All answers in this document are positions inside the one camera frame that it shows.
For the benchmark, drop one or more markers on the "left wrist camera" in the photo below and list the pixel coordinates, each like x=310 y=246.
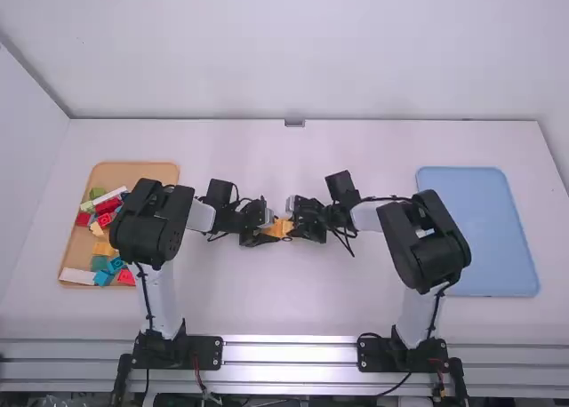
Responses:
x=270 y=216

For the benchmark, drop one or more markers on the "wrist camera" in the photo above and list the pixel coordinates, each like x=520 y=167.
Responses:
x=270 y=216
x=291 y=202

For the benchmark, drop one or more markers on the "tan tray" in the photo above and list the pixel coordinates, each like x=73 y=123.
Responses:
x=75 y=247

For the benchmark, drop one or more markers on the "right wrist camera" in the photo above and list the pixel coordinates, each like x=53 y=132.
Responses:
x=291 y=202

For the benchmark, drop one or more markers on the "teal toy brick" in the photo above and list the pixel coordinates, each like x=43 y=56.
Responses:
x=99 y=262

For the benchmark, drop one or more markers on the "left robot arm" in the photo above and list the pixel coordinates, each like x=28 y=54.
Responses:
x=155 y=229

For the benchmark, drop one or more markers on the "white toy brick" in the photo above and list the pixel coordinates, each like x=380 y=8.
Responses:
x=111 y=193
x=76 y=276

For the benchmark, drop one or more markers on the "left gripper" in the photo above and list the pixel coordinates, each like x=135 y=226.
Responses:
x=251 y=222

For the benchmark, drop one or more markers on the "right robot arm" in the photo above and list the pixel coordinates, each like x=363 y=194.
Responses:
x=422 y=238

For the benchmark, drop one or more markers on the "blue mat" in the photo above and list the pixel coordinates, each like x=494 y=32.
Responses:
x=478 y=233

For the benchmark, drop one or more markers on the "pale green toy brick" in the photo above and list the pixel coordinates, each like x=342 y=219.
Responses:
x=87 y=206

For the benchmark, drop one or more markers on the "pale yellow toy brick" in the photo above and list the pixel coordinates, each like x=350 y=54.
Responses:
x=98 y=229

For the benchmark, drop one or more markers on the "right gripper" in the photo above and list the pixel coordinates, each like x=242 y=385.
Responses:
x=311 y=220

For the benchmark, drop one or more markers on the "blue toy brick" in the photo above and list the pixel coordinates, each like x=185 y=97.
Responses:
x=102 y=278
x=117 y=265

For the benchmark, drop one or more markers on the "yellow toy car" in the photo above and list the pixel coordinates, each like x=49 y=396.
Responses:
x=279 y=229

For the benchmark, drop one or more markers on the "silver rails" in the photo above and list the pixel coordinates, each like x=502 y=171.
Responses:
x=289 y=358

